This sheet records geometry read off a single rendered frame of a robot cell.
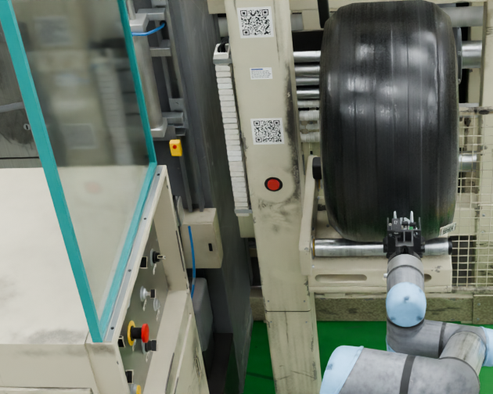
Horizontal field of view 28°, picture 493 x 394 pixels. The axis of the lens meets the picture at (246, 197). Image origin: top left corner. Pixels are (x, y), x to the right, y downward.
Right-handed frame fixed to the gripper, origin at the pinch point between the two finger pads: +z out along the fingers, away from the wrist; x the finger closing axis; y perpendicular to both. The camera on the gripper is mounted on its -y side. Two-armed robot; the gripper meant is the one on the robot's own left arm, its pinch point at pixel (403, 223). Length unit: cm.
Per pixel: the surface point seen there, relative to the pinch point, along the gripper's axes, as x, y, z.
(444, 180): -8.9, 10.8, 0.7
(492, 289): -28, -70, 71
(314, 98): 23, 2, 63
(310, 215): 23.2, -12.2, 23.9
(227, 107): 40.6, 21.0, 19.5
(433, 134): -6.7, 21.6, 1.4
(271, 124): 30.5, 16.4, 18.9
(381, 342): 7, -101, 82
